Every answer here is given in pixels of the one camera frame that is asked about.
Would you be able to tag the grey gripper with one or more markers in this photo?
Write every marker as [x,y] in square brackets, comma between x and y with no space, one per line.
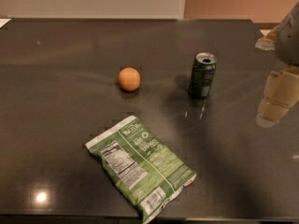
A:
[289,46]

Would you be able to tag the green soda can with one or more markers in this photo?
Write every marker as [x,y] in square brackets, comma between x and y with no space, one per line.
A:
[203,71]

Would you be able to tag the green jalapeno chip bag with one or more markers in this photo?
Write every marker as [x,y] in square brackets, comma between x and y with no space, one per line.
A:
[146,172]

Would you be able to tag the orange fruit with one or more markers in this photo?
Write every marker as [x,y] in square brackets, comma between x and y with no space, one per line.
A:
[129,79]

